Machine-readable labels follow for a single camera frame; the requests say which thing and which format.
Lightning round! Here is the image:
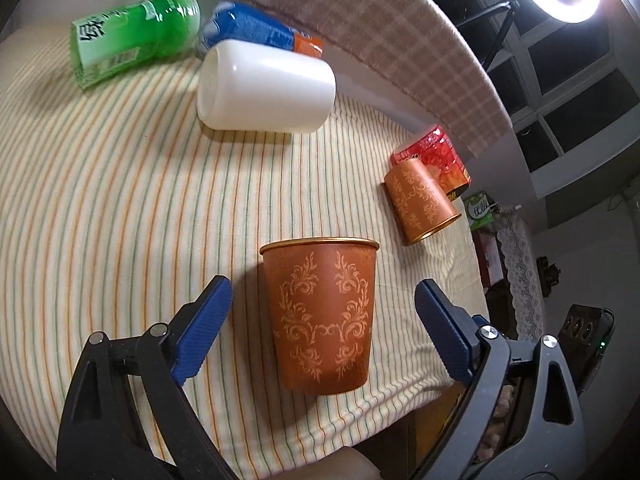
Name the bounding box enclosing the white lace cloth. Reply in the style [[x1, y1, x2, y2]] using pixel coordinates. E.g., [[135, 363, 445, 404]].
[[497, 212, 546, 341]]

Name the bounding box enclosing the orange patterned cup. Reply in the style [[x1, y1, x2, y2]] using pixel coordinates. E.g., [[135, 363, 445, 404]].
[[384, 158, 461, 245], [259, 237, 380, 396]]

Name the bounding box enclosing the striped yellow table cloth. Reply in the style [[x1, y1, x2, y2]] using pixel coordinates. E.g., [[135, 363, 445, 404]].
[[1, 24, 487, 479]]

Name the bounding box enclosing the lying orange patterned cup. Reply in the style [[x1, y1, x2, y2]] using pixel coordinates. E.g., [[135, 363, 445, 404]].
[[384, 158, 461, 245]]

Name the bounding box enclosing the black power strip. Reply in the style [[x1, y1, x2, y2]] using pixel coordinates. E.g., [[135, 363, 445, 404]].
[[558, 304, 615, 394]]

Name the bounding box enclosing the beige plaid sofa cover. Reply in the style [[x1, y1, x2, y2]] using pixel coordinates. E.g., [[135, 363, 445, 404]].
[[39, 0, 514, 158]]

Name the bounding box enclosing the green drink bottle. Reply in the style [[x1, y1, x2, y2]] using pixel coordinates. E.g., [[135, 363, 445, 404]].
[[70, 0, 201, 89]]

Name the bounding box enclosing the white plastic cup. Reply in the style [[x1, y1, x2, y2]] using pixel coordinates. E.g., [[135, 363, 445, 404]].
[[196, 40, 336, 133]]

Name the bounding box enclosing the red snack canister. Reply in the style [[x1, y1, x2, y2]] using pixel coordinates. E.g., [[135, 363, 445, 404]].
[[390, 124, 472, 200]]

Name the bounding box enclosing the green paper bag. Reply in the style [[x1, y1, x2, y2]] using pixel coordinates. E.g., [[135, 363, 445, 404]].
[[463, 191, 499, 231]]

